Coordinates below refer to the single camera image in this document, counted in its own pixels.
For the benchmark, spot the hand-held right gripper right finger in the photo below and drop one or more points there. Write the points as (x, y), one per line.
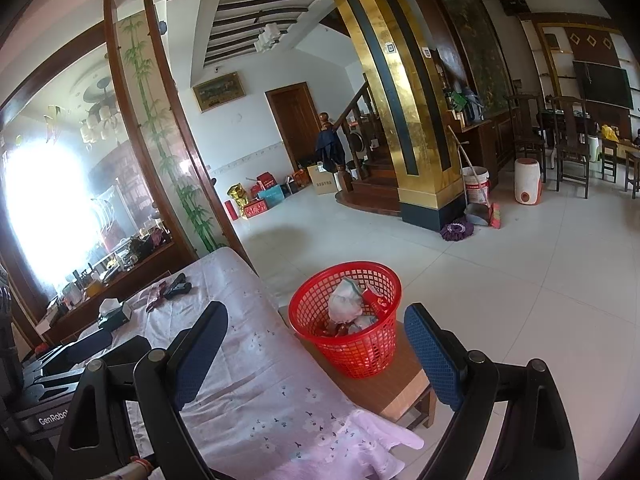
(432, 360)

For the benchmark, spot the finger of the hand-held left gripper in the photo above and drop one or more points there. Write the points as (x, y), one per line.
(87, 347)
(127, 350)

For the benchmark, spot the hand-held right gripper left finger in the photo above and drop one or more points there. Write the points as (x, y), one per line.
(197, 360)

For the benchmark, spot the red mesh basket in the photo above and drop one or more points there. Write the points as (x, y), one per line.
(360, 355)

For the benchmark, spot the teal tissue pack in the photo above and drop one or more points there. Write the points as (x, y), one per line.
(362, 324)

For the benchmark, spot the dark green tissue box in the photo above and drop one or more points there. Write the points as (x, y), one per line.
(116, 317)

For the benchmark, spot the wooden stool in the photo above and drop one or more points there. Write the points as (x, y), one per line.
(395, 390)

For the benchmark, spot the wooden counter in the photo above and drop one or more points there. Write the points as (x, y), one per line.
(100, 292)

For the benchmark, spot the dark red pouch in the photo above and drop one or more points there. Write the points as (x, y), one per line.
(157, 297)

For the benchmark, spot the pink floral tablecloth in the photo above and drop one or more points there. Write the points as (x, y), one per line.
(260, 385)

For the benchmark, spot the black handheld device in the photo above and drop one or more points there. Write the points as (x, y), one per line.
(177, 289)

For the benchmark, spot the pile of assorted household items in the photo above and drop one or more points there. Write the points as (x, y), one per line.
(140, 247)

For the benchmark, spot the purple mop head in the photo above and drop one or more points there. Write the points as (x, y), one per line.
(457, 231)

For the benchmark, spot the grey dustpan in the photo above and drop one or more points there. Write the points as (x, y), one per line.
(477, 215)

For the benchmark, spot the broom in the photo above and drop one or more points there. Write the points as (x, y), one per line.
(497, 217)

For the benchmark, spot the gold gift bag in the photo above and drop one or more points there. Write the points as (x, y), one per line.
(237, 197)

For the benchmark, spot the white plastic bucket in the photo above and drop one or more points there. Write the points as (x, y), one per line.
(476, 187)

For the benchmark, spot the teal gift bag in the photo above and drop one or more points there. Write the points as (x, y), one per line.
(272, 197)

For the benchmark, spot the wooden staircase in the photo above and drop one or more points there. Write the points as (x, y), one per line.
(372, 185)

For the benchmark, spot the red gift box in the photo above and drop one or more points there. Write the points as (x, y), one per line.
(265, 181)

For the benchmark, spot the white floor appliance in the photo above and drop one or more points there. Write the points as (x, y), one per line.
(528, 182)

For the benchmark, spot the cardboard box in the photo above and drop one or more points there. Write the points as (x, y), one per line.
(321, 180)

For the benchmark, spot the white chandelier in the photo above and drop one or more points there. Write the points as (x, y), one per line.
(100, 125)

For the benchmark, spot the butterfly decoration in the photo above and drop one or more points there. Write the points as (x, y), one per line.
(55, 125)

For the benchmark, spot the dark blue jacket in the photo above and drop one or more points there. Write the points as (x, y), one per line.
(330, 150)

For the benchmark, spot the dark wooden chair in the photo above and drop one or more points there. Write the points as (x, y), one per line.
(572, 152)
(527, 140)

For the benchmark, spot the bamboo painted panel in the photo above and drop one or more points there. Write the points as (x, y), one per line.
(150, 110)

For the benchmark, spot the brown wooden door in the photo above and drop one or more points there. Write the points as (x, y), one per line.
(295, 130)

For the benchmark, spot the gold and black pillar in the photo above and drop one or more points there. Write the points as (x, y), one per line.
(410, 110)

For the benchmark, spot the gold framed painting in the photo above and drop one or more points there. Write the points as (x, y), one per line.
(219, 91)

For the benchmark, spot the yellow bag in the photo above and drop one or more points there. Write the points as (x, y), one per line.
(609, 133)

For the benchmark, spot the ceiling lamp cluster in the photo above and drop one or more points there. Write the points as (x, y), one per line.
(267, 37)

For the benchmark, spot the black speaker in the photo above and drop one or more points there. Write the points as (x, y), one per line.
(514, 5)

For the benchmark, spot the large dark green wall painting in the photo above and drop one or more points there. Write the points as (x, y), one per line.
(475, 35)

